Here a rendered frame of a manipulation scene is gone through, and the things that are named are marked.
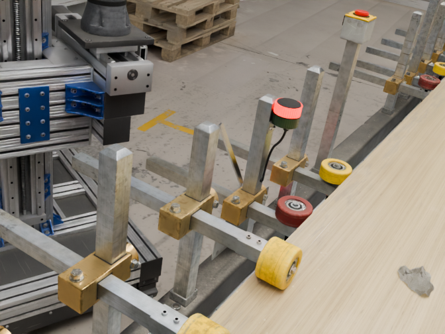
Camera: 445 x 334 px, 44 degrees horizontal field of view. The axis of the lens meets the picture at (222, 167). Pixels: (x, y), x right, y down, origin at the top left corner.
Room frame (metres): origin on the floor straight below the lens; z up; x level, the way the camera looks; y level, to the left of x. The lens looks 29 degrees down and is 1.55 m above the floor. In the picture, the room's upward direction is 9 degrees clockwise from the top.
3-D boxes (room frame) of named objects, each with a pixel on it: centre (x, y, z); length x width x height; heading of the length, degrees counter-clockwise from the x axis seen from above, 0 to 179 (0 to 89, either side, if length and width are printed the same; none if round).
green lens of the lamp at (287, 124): (1.12, -0.12, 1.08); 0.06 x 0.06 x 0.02
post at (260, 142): (1.15, -0.08, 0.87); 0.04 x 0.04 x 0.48; 62
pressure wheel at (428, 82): (2.15, -0.76, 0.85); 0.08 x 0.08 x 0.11
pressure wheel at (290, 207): (1.05, -0.17, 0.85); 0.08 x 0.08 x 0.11
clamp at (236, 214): (1.12, -0.07, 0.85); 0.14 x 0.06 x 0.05; 152
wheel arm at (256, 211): (1.14, -0.01, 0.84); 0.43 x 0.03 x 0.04; 62
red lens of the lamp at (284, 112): (1.12, -0.12, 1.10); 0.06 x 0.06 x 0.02
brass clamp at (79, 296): (0.68, 0.17, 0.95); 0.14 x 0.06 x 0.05; 152
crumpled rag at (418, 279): (0.86, -0.40, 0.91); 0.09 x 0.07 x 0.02; 177
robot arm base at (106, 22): (1.67, 0.42, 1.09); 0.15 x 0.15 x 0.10
